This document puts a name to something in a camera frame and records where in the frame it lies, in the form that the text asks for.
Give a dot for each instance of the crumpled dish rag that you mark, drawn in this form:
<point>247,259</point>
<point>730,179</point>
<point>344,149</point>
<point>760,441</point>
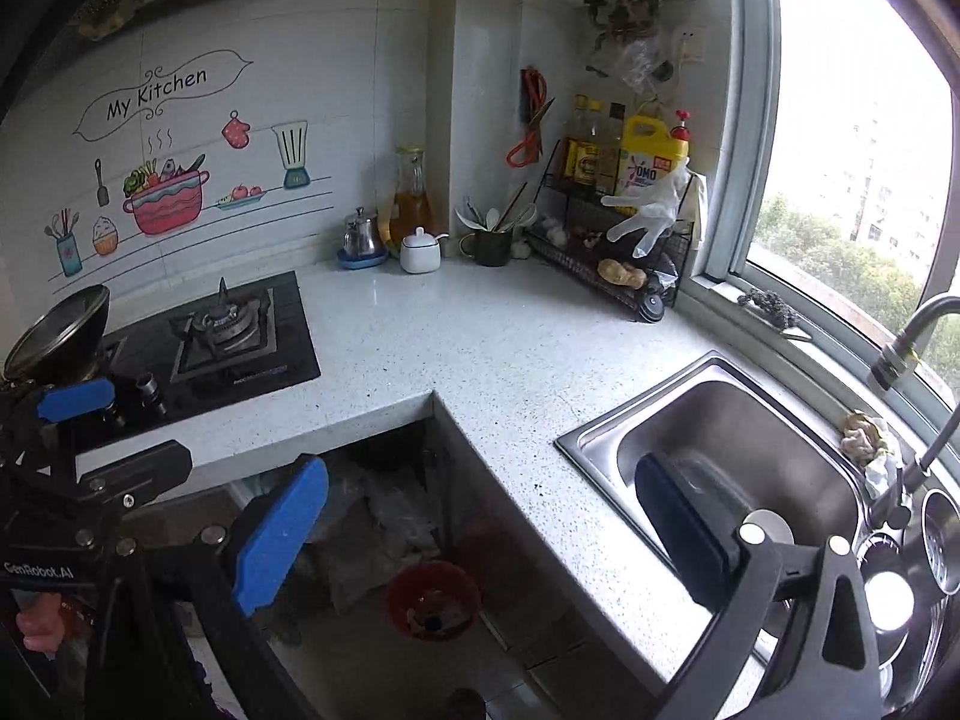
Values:
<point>866,446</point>

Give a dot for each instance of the steel teapot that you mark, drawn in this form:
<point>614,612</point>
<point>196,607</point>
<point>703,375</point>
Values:
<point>361,236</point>

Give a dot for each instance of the window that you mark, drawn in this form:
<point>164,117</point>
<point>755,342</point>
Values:
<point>847,165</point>

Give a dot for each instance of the dried plant sprig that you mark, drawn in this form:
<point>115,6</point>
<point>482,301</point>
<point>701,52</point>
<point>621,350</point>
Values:
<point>772,311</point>

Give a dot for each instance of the hanging plastic bag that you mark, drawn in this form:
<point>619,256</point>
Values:
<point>634,52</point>

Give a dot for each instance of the white bowl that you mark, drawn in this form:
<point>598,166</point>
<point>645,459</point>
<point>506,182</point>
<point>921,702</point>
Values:
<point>889,596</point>

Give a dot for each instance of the blue saucer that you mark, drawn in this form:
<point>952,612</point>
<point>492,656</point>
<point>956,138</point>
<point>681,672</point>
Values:
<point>360,262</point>

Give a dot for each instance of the white sugar pot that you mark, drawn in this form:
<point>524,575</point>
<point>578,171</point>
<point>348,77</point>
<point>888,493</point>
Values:
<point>418,253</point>

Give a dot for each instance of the yellow detergent jug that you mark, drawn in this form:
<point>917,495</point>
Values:
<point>649,157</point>

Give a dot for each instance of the steel sink strainer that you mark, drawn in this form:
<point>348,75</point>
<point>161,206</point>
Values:
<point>945,540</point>

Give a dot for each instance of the white rubber glove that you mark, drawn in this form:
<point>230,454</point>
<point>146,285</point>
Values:
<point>652,217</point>

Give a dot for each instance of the person's left hand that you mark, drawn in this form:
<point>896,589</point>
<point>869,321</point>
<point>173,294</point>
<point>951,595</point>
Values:
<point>37,619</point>

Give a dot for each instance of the garlic bulbs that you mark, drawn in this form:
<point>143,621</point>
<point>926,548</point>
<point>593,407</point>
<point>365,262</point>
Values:
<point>553,229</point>

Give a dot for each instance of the dark chopsticks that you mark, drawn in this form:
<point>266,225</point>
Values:
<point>516,204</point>

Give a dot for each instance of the kitchen wall decal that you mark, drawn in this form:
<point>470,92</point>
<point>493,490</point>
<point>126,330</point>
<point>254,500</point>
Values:
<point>165,187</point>

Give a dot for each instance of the steel faucet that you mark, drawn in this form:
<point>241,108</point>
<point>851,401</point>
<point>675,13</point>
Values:
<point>911,337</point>

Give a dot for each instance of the black gas stove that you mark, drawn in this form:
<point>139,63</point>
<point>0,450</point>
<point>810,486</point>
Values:
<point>240,345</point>

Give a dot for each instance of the garlic bulb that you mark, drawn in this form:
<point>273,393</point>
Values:
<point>523,249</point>

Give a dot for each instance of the glass oil carafe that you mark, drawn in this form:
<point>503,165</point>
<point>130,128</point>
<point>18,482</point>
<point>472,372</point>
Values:
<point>411,210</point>

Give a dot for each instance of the crumpled white woven sack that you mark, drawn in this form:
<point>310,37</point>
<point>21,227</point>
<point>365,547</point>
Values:
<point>390,525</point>

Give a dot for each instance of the stainless steel sink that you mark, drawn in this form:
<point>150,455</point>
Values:
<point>750,435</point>

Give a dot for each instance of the black wok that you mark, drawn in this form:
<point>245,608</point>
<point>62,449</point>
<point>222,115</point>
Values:
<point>56,337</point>

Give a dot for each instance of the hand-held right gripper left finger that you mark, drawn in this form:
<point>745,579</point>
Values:
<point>277,540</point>

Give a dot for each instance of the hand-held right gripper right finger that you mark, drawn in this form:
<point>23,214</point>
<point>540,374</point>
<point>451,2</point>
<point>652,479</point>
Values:
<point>675,525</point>

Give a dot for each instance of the black utensil mug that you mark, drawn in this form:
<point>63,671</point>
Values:
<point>491,249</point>

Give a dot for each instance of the white wall socket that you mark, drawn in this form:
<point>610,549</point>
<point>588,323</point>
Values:
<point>692,45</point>

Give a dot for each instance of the red plastic bin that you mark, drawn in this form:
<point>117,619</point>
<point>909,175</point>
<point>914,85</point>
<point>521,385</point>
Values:
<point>401,589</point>

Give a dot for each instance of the dark sauce bottles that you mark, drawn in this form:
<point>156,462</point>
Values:
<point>589,154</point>

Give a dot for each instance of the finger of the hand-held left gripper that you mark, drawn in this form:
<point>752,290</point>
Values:
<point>75,399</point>
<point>142,472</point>

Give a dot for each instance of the ginger root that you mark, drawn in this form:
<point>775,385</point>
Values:
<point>621,272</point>

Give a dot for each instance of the white ceramic spoon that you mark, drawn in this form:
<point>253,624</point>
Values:
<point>493,217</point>

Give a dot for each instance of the black round lid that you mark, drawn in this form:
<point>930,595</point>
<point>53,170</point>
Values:
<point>650,306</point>

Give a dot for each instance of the white ladle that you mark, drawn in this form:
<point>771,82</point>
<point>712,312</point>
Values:
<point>469,219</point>

